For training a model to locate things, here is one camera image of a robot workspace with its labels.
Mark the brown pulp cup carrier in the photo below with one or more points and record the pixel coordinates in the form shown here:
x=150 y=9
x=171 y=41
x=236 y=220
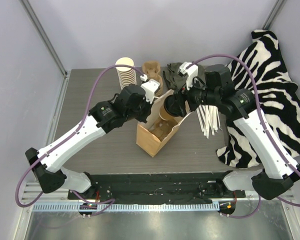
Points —
x=161 y=128

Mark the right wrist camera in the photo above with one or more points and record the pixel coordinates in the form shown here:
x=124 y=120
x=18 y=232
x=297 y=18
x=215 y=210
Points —
x=188 y=71

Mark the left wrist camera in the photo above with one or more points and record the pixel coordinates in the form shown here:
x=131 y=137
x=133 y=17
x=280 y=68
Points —
x=150 y=87

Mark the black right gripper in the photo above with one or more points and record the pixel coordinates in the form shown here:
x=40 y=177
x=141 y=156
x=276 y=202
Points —
x=179 y=104

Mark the white cable duct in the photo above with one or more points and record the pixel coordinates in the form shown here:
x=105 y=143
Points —
x=118 y=208

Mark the olive green cloth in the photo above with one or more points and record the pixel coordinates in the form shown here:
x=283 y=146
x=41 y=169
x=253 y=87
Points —
x=173 y=80

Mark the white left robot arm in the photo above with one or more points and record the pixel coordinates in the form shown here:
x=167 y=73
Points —
x=133 y=102

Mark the white wrapped straws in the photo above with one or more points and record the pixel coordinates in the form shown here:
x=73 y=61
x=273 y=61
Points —
x=209 y=120

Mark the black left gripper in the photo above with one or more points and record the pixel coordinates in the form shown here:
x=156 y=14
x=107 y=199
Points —
x=144 y=115

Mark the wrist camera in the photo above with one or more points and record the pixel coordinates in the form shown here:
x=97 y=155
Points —
x=150 y=87
x=188 y=71

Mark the zebra print blanket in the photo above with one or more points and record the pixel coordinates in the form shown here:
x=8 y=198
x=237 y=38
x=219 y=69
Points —
x=278 y=99

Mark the stack of white paper cups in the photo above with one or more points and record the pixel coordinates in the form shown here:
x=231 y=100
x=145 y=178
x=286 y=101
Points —
x=127 y=76

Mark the brown paper bag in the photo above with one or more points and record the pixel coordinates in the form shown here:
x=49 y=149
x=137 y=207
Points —
x=145 y=139

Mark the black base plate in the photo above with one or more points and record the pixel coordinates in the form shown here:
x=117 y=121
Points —
x=210 y=184

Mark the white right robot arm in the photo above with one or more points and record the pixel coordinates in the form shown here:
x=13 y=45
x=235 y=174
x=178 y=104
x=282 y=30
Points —
x=280 y=170

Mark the stack of pulp cup carriers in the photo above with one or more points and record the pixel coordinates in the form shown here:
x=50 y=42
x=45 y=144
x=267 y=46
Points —
x=152 y=69

